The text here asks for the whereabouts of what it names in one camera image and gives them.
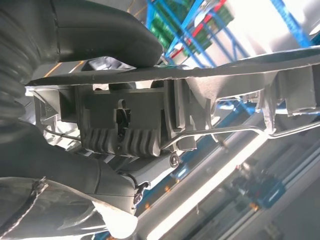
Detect white light strip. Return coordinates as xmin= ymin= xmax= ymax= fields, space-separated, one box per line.
xmin=146 ymin=132 xmax=269 ymax=240

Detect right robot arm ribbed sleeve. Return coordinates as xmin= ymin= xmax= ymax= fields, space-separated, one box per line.
xmin=0 ymin=0 xmax=60 ymax=128

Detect green ribbed shelf panel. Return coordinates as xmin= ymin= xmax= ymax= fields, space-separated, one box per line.
xmin=149 ymin=0 xmax=235 ymax=58

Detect shiny silver robot body shell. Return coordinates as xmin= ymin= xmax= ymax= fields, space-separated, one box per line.
xmin=0 ymin=177 xmax=139 ymax=240

